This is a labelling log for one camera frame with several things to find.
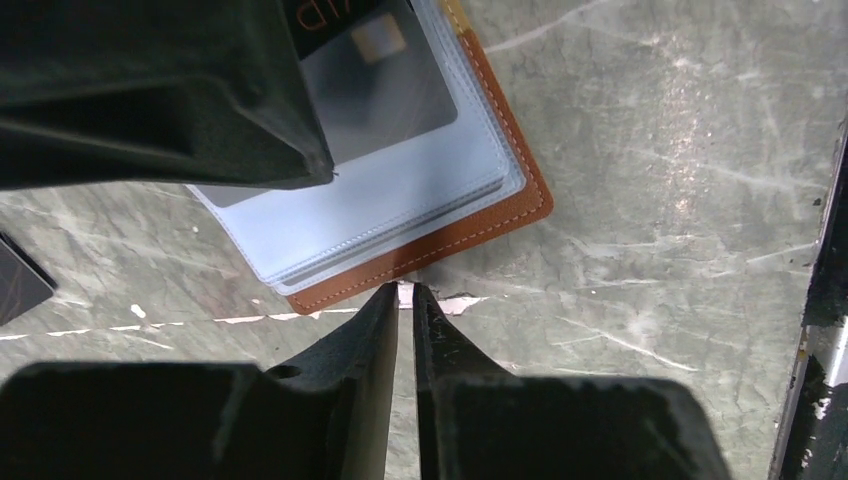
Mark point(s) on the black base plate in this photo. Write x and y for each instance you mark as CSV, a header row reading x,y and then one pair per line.
x,y
812,437

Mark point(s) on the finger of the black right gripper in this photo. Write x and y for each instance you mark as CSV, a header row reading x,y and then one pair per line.
x,y
191,92

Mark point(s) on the black card stack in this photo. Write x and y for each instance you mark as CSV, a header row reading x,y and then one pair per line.
x,y
24,283

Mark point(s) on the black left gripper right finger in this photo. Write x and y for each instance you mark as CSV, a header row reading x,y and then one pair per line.
x,y
476,420

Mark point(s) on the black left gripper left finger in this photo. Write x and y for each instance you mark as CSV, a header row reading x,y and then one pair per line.
x,y
322,414

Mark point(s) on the brown leather card holder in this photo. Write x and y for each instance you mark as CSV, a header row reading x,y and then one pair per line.
x,y
399,209

